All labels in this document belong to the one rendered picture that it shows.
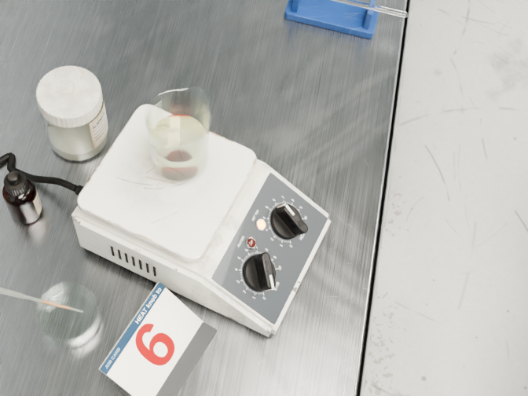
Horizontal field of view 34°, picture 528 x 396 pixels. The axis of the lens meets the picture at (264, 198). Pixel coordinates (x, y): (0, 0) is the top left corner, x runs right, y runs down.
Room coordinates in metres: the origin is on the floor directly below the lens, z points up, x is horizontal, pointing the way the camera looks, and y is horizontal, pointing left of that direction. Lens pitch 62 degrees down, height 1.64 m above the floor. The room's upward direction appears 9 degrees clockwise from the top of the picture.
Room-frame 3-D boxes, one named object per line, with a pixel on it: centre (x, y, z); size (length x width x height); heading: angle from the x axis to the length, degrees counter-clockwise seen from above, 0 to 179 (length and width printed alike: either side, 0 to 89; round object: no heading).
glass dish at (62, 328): (0.24, 0.15, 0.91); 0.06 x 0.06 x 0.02
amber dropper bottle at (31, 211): (0.34, 0.22, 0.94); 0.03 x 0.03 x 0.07
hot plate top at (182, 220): (0.35, 0.08, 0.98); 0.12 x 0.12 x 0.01; 72
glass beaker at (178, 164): (0.37, 0.08, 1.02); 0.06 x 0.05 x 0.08; 154
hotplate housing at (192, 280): (0.34, 0.06, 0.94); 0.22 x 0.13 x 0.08; 72
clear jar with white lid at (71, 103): (0.43, 0.19, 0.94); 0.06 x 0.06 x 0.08
